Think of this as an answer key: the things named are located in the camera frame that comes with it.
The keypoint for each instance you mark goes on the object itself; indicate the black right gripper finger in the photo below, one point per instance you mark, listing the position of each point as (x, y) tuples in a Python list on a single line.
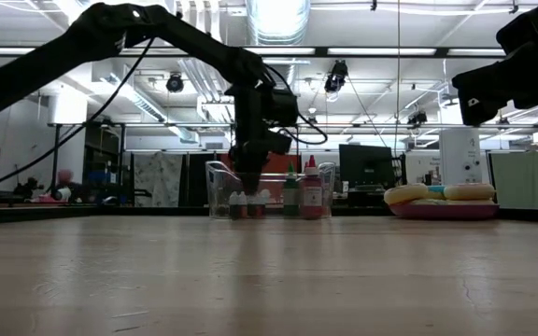
[(477, 98), (528, 77)]

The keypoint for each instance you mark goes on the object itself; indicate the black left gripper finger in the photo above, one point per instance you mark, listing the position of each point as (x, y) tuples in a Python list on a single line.
[(240, 163), (276, 142)]

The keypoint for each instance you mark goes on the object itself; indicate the green food coloring bottle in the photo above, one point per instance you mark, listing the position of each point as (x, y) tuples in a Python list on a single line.
[(291, 196)]

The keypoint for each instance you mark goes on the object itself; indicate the red food coloring bottle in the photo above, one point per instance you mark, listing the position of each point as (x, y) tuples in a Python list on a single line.
[(312, 205)]

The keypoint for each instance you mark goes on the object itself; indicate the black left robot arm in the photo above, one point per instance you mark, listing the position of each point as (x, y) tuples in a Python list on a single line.
[(26, 70)]

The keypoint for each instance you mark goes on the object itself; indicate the orange partition panel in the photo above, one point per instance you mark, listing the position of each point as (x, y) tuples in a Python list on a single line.
[(283, 163)]

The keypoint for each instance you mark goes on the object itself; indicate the clear plastic bin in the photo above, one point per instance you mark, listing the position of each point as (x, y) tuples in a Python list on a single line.
[(215, 196)]

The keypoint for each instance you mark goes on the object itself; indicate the white square column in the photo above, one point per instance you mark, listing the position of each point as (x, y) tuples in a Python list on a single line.
[(460, 154)]

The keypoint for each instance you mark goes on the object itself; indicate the black ceiling spotlight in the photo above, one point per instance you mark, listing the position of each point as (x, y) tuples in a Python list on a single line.
[(174, 83), (417, 117)]

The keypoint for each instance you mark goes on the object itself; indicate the grey marbled curtain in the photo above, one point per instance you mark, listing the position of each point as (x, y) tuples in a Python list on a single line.
[(157, 179)]

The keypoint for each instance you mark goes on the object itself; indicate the black monitor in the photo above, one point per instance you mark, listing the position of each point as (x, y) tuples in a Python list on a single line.
[(367, 168)]

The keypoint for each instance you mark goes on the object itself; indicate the pale green partition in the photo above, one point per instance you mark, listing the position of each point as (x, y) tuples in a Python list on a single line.
[(530, 182)]

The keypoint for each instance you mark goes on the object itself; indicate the blue frosted donut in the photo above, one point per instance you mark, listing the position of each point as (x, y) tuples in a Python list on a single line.
[(436, 191)]

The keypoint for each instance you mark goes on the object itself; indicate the person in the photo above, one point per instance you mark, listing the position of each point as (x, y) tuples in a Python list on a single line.
[(66, 177)]

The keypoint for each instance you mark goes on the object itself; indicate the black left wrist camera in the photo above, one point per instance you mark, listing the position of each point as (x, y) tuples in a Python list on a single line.
[(283, 107)]

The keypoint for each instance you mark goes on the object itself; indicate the black overhead camera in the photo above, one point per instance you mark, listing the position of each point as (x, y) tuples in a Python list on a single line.
[(336, 75)]

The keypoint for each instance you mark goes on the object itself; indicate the silver ventilation duct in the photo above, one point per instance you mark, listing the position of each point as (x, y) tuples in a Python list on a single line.
[(278, 23)]

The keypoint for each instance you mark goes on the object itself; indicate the black aluminium rig frame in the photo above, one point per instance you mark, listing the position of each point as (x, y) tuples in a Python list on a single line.
[(367, 52)]

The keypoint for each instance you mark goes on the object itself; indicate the black background rig frame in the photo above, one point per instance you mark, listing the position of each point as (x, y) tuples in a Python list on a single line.
[(56, 163)]

